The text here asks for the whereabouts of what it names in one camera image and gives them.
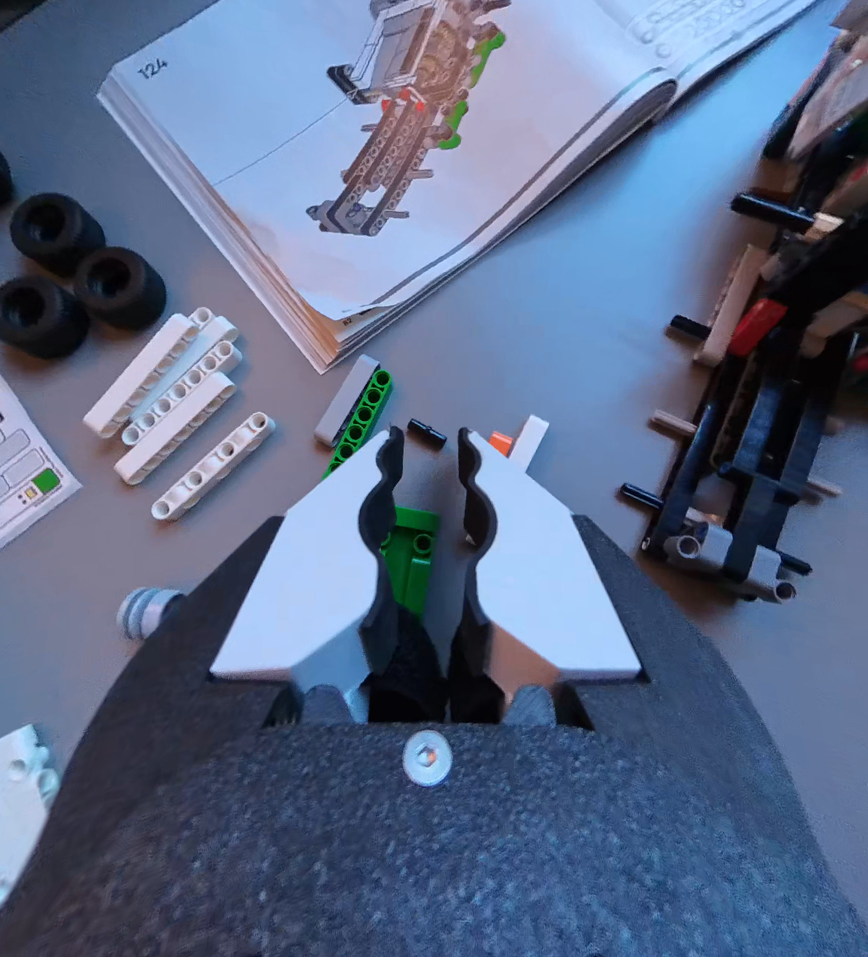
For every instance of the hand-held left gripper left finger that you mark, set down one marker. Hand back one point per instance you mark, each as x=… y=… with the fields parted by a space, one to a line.
x=307 y=583

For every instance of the green lego beam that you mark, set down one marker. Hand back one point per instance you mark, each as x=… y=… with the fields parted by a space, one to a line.
x=363 y=422

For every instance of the black lego pin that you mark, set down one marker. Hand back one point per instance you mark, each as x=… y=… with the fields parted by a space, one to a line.
x=428 y=433

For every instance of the white lego panel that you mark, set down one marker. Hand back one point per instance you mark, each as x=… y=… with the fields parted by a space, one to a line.
x=0 y=807

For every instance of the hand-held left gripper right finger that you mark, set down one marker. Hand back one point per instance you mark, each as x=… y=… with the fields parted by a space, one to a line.
x=553 y=590

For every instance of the grey lego plate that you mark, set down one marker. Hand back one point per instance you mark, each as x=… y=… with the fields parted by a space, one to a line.
x=346 y=400

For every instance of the green white sticker sheet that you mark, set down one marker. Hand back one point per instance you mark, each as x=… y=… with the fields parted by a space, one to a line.
x=0 y=463

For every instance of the green lego frame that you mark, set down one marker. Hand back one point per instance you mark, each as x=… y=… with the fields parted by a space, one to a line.
x=411 y=553

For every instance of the lego instruction booklet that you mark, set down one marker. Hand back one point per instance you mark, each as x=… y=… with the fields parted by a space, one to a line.
x=292 y=149

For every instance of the orange lego piece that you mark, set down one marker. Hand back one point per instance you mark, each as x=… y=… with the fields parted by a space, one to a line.
x=501 y=443

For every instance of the white lego truck model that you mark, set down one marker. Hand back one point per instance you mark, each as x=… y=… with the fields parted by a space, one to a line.
x=778 y=374

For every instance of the grey lego hub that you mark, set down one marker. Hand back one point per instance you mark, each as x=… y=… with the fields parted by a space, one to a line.
x=146 y=613

